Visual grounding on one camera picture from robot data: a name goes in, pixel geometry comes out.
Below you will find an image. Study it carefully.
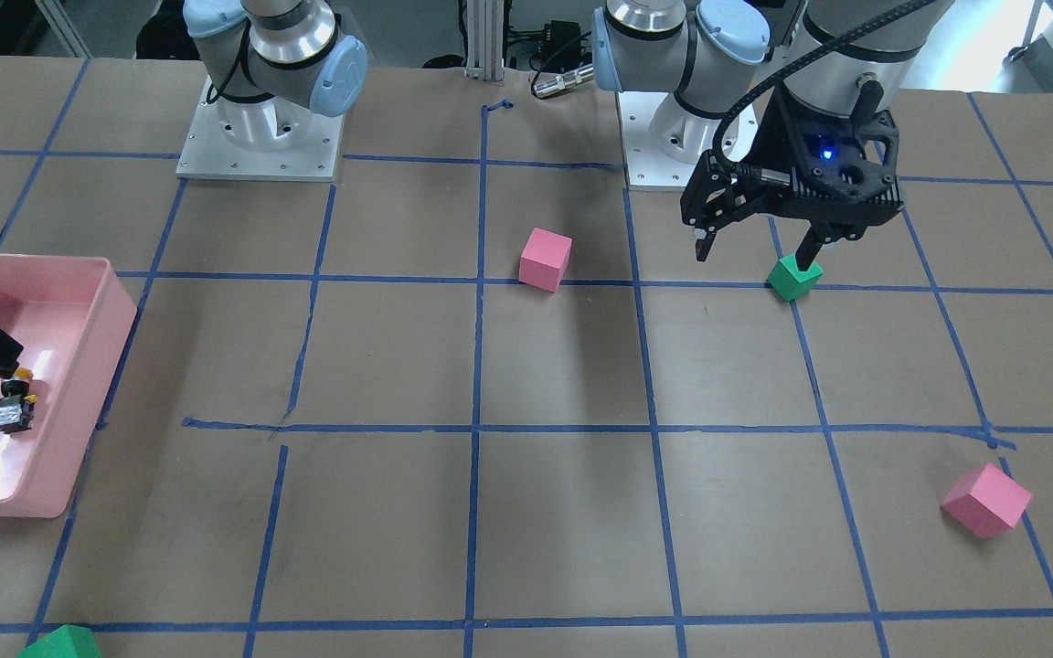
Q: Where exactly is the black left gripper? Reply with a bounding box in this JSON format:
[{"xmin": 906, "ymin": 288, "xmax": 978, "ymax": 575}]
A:
[{"xmin": 680, "ymin": 151, "xmax": 832, "ymax": 270}]

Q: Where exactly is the yellow push button switch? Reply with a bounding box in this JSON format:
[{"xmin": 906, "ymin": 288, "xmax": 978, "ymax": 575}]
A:
[{"xmin": 0, "ymin": 367, "xmax": 37, "ymax": 434}]

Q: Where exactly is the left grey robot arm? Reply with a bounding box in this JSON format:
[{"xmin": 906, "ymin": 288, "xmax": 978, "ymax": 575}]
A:
[{"xmin": 590, "ymin": 1, "xmax": 950, "ymax": 270}]

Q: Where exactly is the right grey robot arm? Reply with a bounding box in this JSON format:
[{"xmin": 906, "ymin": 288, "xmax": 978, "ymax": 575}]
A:
[{"xmin": 0, "ymin": 1, "xmax": 367, "ymax": 379}]

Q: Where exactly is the green foam cube far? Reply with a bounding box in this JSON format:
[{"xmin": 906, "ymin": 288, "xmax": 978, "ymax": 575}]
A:
[{"xmin": 766, "ymin": 254, "xmax": 824, "ymax": 302}]

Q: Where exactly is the green foam cube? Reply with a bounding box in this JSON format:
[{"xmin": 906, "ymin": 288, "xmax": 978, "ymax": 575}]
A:
[
  {"xmin": 766, "ymin": 254, "xmax": 824, "ymax": 302},
  {"xmin": 17, "ymin": 624, "xmax": 103, "ymax": 658}
]

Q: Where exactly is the pink plastic bin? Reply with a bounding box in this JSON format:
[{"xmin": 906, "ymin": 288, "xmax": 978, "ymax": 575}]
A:
[{"xmin": 0, "ymin": 254, "xmax": 135, "ymax": 519}]

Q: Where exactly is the pink foam cube centre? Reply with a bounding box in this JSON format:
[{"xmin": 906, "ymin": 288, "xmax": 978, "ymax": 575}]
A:
[{"xmin": 517, "ymin": 228, "xmax": 573, "ymax": 294}]

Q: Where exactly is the green foam cube near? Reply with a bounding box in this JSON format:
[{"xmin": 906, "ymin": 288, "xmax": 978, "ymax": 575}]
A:
[{"xmin": 17, "ymin": 624, "xmax": 103, "ymax": 658}]

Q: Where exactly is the pink foam cube side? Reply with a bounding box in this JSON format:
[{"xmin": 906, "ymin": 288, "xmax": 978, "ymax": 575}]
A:
[{"xmin": 941, "ymin": 463, "xmax": 1033, "ymax": 540}]

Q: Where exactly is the black braided cable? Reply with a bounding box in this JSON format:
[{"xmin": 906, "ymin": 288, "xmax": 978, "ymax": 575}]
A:
[{"xmin": 712, "ymin": 0, "xmax": 943, "ymax": 184}]

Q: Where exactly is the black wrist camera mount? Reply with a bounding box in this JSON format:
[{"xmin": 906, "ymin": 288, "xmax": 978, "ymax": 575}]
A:
[{"xmin": 744, "ymin": 84, "xmax": 903, "ymax": 242}]

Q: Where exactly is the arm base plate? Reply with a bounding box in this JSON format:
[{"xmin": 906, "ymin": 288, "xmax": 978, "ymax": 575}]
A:
[
  {"xmin": 175, "ymin": 79, "xmax": 346, "ymax": 183},
  {"xmin": 617, "ymin": 91, "xmax": 720, "ymax": 192}
]

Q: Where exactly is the silver cable connector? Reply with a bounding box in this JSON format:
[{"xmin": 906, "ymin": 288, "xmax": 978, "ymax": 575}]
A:
[{"xmin": 531, "ymin": 64, "xmax": 596, "ymax": 100}]

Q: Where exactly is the aluminium extrusion post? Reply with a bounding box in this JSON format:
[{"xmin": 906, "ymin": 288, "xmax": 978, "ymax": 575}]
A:
[{"xmin": 464, "ymin": 0, "xmax": 505, "ymax": 86}]

